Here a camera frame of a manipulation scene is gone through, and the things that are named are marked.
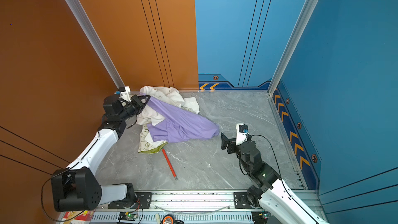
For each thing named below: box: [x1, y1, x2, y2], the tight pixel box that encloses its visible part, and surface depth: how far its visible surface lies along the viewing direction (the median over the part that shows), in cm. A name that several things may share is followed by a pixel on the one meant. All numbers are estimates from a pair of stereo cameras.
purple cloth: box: [140, 92, 221, 144], surface depth 93 cm
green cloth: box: [137, 142, 169, 154], surface depth 91 cm
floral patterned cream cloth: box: [137, 124, 168, 153], surface depth 93 cm
